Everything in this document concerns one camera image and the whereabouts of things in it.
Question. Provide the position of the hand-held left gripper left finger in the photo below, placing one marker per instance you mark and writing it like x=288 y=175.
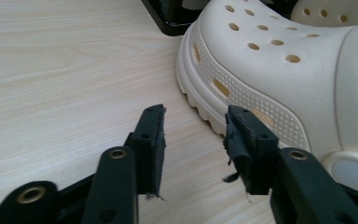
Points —
x=149 y=149

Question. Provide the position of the cream clog shoe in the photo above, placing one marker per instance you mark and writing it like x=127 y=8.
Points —
x=332 y=12
x=261 y=71

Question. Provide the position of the red and black shoe rack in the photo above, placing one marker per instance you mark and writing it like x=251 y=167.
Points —
x=171 y=15

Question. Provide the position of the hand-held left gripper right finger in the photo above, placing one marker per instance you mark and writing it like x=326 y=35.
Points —
x=251 y=146

